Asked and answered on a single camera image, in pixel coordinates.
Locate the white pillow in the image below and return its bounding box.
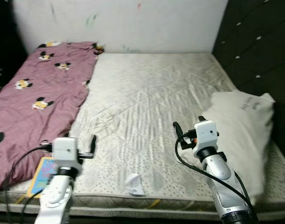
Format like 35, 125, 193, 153
198, 91, 277, 201

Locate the colourful children's book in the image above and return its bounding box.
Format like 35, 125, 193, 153
27, 157, 59, 198

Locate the grey quilted mattress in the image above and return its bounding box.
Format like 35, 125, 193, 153
0, 52, 285, 220

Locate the pink Mickey Mouse blanket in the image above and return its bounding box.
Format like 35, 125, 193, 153
0, 41, 105, 194

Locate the dark tufted headboard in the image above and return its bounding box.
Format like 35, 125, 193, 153
212, 0, 285, 164

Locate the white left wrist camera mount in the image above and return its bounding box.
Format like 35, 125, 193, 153
52, 137, 82, 174

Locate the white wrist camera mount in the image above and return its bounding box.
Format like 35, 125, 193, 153
52, 137, 82, 174
193, 120, 219, 152

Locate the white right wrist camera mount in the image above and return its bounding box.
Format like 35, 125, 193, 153
193, 120, 219, 152

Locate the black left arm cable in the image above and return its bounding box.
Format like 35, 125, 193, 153
2, 146, 54, 224

